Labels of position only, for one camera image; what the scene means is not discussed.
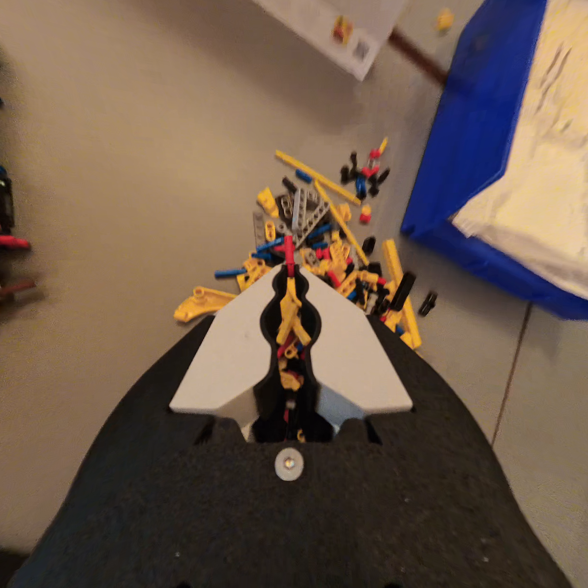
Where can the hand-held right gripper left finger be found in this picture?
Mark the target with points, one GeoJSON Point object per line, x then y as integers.
{"type": "Point", "coordinates": [220, 367]}

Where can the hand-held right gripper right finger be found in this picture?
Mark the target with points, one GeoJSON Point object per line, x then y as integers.
{"type": "Point", "coordinates": [363, 367]}

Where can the pile of bricks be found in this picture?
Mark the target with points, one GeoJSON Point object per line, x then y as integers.
{"type": "Point", "coordinates": [321, 220]}

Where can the black brick car chassis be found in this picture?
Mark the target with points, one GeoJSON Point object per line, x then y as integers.
{"type": "Point", "coordinates": [7, 206]}

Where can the grey desk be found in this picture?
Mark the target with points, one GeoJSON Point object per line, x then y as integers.
{"type": "Point", "coordinates": [115, 183]}

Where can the blue plastic bin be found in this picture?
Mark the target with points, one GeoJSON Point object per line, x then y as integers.
{"type": "Point", "coordinates": [468, 138]}

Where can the white printed paper sheets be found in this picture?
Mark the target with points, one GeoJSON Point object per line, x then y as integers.
{"type": "Point", "coordinates": [542, 160]}

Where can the instruction booklet with car picture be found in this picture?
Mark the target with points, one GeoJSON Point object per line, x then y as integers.
{"type": "Point", "coordinates": [321, 18]}

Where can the lone yellow connector brick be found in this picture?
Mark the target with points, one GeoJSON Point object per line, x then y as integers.
{"type": "Point", "coordinates": [444, 20]}

